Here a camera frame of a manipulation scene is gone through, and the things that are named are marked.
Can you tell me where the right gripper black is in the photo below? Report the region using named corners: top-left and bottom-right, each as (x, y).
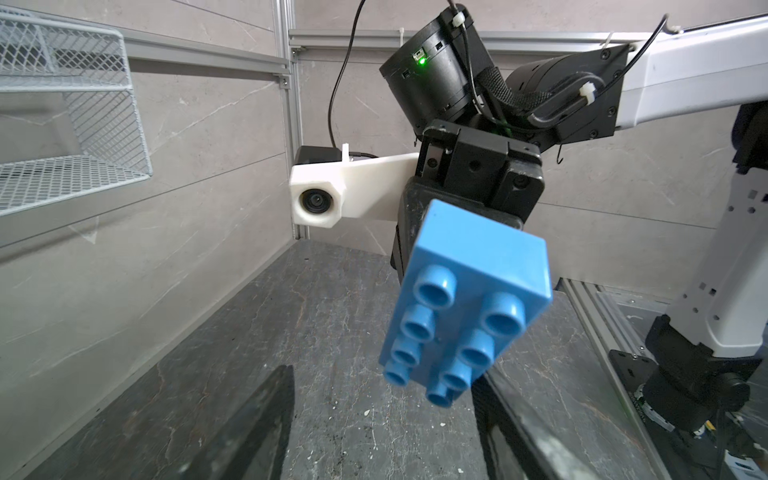
top-left (390, 120), bottom-right (545, 279)

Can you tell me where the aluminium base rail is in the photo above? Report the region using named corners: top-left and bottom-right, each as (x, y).
top-left (554, 277), bottom-right (768, 480)

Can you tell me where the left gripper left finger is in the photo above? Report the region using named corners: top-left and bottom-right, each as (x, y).
top-left (179, 365), bottom-right (295, 479)

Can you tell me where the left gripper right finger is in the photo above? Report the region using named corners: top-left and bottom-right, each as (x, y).
top-left (471, 368), bottom-right (599, 479)

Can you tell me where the light blue long lego brick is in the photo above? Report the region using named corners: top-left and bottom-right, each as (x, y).
top-left (379, 200), bottom-right (553, 408)

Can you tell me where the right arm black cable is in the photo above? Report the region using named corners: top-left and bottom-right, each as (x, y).
top-left (326, 0), bottom-right (670, 151)

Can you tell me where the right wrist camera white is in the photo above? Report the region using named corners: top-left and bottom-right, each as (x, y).
top-left (289, 144), bottom-right (419, 229)

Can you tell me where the white wire mesh basket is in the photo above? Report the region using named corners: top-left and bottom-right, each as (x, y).
top-left (1, 6), bottom-right (153, 216)

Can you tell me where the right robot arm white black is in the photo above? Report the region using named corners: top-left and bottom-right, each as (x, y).
top-left (468, 1), bottom-right (767, 300)

